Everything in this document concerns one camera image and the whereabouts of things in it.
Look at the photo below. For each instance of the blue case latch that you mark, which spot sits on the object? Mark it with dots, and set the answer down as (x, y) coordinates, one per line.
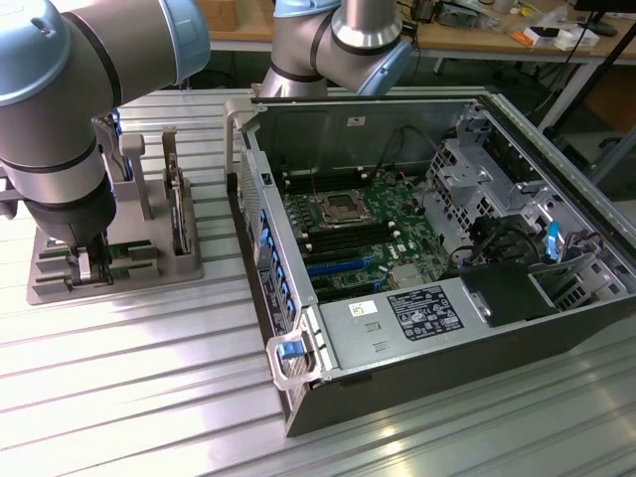
(289, 350)

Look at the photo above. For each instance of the black open PC case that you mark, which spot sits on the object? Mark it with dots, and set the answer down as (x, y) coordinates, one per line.
(447, 377)

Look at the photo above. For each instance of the silver chipset heatsink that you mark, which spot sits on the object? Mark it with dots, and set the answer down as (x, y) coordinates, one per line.
(412, 277)

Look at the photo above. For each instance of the CPU socket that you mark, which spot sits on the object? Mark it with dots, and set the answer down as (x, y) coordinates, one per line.
(340, 206)

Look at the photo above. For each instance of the green RAM stick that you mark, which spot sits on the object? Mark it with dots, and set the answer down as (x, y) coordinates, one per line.
(129, 271)
(124, 247)

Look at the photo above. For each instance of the silver metal disk bay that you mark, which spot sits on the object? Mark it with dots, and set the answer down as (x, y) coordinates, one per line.
(541, 204)

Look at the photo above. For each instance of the grey parts rack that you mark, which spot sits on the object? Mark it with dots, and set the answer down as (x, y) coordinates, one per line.
(164, 278)

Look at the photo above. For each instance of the graphics card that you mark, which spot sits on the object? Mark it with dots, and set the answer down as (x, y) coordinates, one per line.
(178, 218)

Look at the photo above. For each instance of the blue expansion slot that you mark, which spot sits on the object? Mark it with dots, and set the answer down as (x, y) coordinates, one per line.
(343, 266)

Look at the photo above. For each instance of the grey power supply unit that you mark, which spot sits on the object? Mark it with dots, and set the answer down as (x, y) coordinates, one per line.
(358, 343)

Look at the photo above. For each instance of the black monitor stand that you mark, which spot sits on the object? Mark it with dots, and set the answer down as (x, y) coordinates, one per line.
(596, 22)

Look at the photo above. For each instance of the thin metal locking lever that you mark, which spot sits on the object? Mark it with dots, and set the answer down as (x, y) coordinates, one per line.
(314, 179)

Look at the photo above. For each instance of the wooden workbench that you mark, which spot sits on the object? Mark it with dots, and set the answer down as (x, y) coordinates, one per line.
(472, 37)

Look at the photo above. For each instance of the perforated metal drive cage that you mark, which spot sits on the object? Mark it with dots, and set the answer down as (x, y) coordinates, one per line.
(457, 184)

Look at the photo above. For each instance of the black tripod pole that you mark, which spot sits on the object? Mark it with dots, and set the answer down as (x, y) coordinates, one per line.
(615, 51)

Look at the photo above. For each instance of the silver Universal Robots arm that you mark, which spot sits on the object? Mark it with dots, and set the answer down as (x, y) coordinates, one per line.
(49, 99)

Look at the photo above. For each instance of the black plastic shroud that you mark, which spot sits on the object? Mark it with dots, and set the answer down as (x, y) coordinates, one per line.
(507, 293)

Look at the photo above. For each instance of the orange and white box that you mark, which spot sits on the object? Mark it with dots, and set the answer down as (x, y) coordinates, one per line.
(534, 35)

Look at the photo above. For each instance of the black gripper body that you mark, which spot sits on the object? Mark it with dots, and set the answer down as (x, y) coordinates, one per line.
(69, 223)

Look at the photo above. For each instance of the green motherboard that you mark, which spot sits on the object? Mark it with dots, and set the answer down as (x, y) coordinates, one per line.
(422, 238)

